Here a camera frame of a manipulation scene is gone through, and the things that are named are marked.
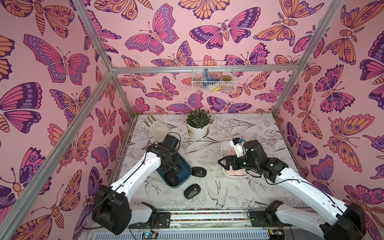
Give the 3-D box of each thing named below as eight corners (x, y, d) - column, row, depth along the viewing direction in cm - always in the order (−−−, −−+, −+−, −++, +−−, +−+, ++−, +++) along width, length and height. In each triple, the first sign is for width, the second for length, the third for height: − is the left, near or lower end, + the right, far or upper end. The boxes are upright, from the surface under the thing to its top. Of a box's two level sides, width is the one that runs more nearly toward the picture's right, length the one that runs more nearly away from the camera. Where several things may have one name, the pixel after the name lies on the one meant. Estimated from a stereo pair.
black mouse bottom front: (187, 201, 81) (186, 200, 79) (182, 192, 84) (181, 191, 82) (202, 191, 85) (202, 189, 83) (197, 183, 88) (197, 181, 86)
